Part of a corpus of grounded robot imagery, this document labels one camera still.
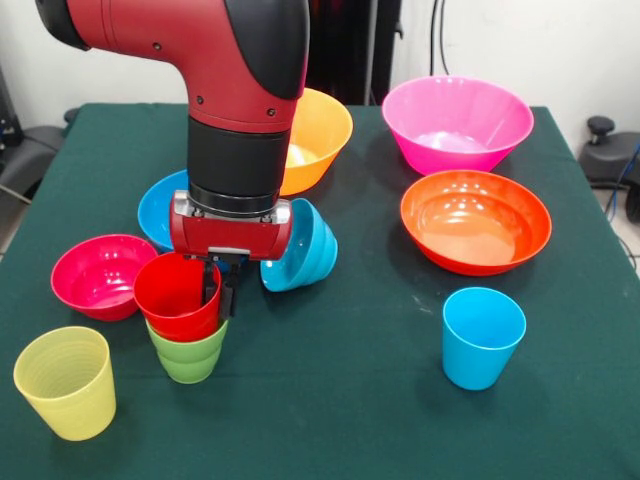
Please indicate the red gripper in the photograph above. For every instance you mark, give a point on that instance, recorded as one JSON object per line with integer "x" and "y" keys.
{"x": 225, "y": 240}

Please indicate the red cup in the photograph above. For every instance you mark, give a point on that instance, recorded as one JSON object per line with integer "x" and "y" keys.
{"x": 175, "y": 320}

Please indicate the green cup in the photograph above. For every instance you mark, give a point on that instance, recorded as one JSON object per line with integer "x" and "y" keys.
{"x": 190, "y": 360}

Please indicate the small light blue bowl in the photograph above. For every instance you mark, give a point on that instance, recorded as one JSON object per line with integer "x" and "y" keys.
{"x": 310, "y": 255}

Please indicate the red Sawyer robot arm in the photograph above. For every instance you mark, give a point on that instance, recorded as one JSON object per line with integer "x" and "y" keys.
{"x": 230, "y": 100}

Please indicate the medium blue bowl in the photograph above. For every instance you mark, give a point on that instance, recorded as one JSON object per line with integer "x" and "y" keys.
{"x": 157, "y": 215}

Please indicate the small crimson bowl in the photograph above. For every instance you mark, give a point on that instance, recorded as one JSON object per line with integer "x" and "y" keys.
{"x": 95, "y": 280}

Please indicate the dark green table cloth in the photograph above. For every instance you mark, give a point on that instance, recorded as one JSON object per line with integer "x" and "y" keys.
{"x": 300, "y": 440}

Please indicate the yellow cup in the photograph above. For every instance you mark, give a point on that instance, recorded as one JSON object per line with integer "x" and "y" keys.
{"x": 65, "y": 390}

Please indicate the large orange bowl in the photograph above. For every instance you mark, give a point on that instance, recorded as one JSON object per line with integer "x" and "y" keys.
{"x": 320, "y": 130}

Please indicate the black chair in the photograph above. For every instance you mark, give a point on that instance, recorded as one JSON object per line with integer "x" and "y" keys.
{"x": 30, "y": 150}
{"x": 605, "y": 160}

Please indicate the shallow red-orange bowl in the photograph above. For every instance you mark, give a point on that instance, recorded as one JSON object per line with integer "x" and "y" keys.
{"x": 475, "y": 220}

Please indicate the blue cup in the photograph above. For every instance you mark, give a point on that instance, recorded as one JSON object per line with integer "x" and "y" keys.
{"x": 480, "y": 355}

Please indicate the large pink bowl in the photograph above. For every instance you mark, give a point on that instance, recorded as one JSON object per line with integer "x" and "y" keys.
{"x": 465, "y": 115}

